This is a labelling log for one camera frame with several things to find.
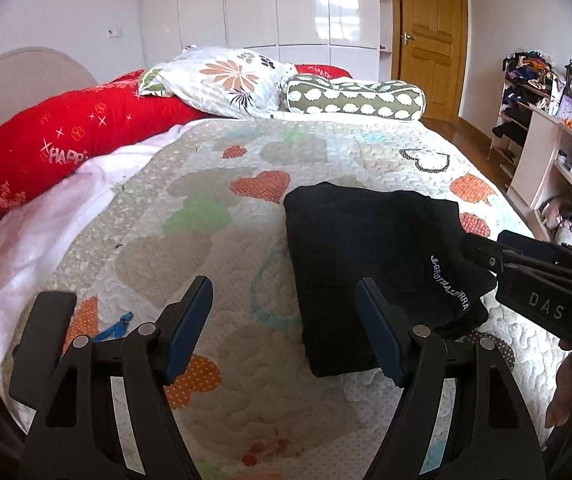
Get heart-printed white quilt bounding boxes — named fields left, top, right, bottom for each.
left=11, top=117, right=572, bottom=480

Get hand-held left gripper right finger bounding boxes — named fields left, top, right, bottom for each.
left=356, top=277, right=547, bottom=480

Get long red pillow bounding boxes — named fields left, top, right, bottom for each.
left=0, top=70, right=209, bottom=231

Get small red pillow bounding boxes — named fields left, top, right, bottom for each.
left=293, top=63, right=353, bottom=82

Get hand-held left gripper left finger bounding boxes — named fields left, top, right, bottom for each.
left=8, top=275, right=214, bottom=480

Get black pants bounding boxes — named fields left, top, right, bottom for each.
left=283, top=182, right=498, bottom=378

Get glossy white wardrobe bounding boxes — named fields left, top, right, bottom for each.
left=138, top=0, right=383, bottom=68

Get pile of clothes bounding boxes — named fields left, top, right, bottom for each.
left=502, top=50, right=568, bottom=97

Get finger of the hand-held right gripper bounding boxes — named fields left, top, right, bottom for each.
left=460, top=234, right=572, bottom=281
left=497, top=230, right=572, bottom=271

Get floral white pillow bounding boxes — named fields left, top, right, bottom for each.
left=137, top=47, right=298, bottom=120

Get wooden door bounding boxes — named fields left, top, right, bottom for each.
left=397, top=0, right=469, bottom=124

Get plush toy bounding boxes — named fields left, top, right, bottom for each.
left=540, top=194, right=572, bottom=249

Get blue ribbon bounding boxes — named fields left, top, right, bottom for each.
left=91, top=311, right=135, bottom=344

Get green patterned bolster pillow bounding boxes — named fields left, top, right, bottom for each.
left=282, top=74, right=427, bottom=122

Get white bed sheet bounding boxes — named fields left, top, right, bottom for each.
left=0, top=127, right=202, bottom=368

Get pale pink shelf cabinet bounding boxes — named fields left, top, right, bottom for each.
left=508, top=104, right=572, bottom=261

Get rounded beige headboard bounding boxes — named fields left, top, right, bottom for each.
left=0, top=47, right=98, bottom=113

